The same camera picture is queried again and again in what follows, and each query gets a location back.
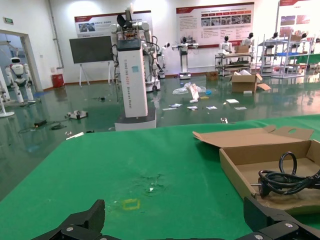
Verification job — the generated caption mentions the green table cloth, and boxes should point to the green table cloth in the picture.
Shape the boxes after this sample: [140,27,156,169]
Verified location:
[0,114,320,240]

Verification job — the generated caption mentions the white upright carton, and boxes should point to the white upright carton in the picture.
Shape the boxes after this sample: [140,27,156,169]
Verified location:
[189,83,201,104]

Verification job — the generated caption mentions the large open cardboard box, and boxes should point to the large open cardboard box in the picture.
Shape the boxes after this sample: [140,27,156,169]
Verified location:
[230,73,272,94]

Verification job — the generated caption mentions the clear plastic bag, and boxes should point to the clear plastic bag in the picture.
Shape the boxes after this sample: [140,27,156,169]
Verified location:
[172,83,207,95]

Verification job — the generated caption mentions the small white humanoid robot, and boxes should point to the small white humanoid robot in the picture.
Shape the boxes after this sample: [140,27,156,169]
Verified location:
[4,56,36,106]

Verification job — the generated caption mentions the wide red white wall poster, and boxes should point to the wide red white wall poster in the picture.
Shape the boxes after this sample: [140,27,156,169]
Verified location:
[176,1,255,48]

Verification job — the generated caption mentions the black display screen on stand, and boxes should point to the black display screen on stand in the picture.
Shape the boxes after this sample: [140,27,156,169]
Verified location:
[69,35,115,87]

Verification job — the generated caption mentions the white robot with spread arms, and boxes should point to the white robot with spread arms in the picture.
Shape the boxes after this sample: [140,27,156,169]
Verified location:
[171,36,200,80]

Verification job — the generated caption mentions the tall white column robot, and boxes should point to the tall white column robot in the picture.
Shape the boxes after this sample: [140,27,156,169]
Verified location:
[109,3,161,132]

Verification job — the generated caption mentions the white round stand base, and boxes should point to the white round stand base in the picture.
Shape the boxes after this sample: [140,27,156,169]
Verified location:
[0,82,15,118]

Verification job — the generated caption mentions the white device on floor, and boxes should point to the white device on floor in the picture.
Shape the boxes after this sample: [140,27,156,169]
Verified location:
[65,109,89,120]

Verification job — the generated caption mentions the grey metal shelf rack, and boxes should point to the grey metal shelf rack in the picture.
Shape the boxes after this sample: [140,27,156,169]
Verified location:
[257,33,314,79]

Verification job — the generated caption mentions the cardboard box with torn rim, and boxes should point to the cardboard box with torn rim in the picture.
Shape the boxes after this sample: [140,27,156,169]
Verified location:
[192,125,320,216]

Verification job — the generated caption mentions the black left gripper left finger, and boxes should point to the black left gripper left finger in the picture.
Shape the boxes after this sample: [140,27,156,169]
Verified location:
[32,199,106,240]

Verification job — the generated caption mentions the black power cord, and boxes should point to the black power cord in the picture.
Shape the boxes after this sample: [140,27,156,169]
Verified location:
[250,151,320,200]

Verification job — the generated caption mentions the low metal shelf trolley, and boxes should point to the low metal shelf trolley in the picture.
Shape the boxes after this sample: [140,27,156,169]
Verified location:
[214,51,253,76]

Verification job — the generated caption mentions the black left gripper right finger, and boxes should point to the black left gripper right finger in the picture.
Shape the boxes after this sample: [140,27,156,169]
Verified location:
[234,196,320,240]

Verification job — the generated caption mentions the white wall pipe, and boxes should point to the white wall pipe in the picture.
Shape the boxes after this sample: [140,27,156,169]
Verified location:
[48,0,65,70]

